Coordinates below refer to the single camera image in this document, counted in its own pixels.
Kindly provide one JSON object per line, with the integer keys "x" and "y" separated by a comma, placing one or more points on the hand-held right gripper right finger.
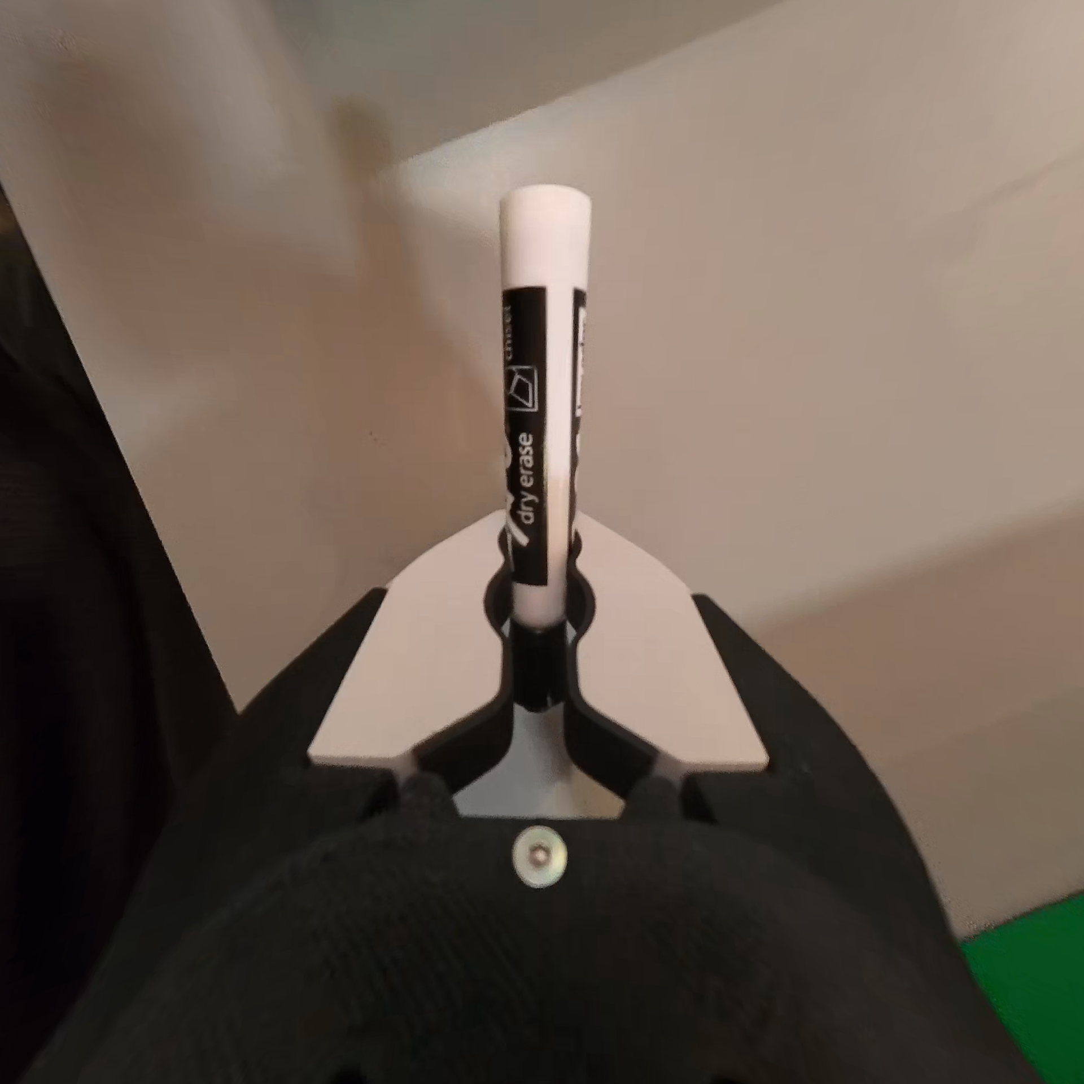
{"x": 677, "y": 677}

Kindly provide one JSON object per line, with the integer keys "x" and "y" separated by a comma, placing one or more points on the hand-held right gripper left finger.
{"x": 398, "y": 677}

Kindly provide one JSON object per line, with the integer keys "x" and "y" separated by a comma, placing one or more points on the black dry-erase marker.
{"x": 546, "y": 254}

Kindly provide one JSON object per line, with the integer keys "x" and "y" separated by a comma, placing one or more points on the green plastic bin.
{"x": 1033, "y": 999}

